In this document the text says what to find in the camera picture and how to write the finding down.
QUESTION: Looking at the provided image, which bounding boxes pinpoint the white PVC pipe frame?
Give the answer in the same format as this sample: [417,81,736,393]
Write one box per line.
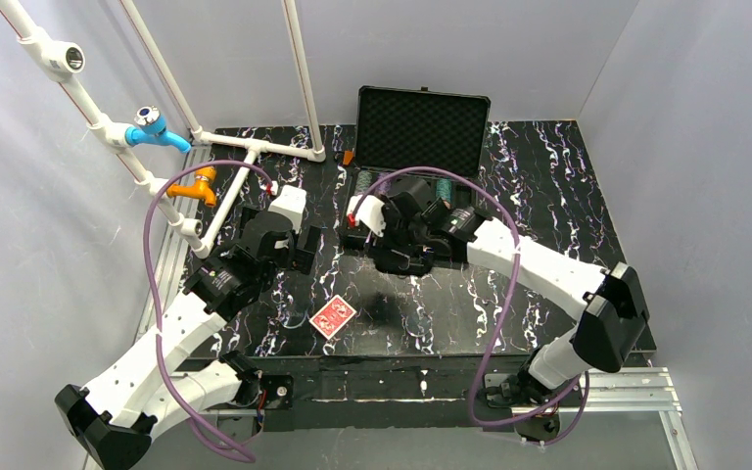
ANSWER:
[0,0,327,259]

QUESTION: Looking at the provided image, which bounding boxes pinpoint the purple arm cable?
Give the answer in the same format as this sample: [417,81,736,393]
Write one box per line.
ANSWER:
[349,166,591,448]
[143,160,280,464]

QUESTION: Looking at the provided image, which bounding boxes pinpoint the red playing card deck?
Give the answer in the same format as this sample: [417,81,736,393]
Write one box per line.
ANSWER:
[309,295,357,340]

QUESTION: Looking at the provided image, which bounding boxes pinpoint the clear round acrylic disc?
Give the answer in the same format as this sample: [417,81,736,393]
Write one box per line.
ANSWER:
[280,312,307,330]

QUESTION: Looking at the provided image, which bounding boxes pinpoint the teal poker chip stack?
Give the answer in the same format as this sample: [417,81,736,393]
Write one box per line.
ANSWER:
[435,178,454,204]

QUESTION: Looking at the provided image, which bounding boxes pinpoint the blue plastic faucet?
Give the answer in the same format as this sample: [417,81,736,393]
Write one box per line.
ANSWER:
[124,106,192,154]

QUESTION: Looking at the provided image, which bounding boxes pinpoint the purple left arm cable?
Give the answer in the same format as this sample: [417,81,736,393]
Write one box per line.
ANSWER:
[143,160,280,464]

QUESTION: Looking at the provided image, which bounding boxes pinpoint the orange plastic faucet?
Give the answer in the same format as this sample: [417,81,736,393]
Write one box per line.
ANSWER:
[165,166,217,208]

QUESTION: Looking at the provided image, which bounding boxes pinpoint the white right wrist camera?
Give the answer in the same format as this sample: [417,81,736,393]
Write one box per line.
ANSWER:
[346,194,386,237]

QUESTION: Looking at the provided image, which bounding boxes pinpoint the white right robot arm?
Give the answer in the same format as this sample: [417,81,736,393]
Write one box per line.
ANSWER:
[348,177,649,394]

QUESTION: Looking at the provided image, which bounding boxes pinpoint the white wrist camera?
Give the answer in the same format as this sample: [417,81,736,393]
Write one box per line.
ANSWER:
[268,185,306,234]
[346,194,386,237]

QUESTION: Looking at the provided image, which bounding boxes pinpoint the black poker set case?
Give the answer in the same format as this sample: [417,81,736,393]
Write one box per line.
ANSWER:
[339,86,491,266]

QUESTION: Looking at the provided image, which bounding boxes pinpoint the purple poker chip stack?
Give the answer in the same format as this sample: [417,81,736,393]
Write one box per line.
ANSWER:
[374,173,392,196]

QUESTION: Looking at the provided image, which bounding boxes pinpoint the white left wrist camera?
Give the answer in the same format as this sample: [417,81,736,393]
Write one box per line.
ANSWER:
[268,185,306,234]

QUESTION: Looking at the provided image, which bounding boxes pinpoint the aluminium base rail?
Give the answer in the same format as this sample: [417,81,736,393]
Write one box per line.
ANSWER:
[83,145,698,470]

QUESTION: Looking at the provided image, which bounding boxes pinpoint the green poker chip stack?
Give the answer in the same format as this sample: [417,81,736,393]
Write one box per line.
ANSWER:
[354,170,373,193]

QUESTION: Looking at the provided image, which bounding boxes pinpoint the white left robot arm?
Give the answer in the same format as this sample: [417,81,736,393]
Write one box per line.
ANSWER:
[54,208,321,469]

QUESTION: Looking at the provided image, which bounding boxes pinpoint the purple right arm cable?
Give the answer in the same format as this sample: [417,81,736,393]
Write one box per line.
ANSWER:
[349,166,591,448]

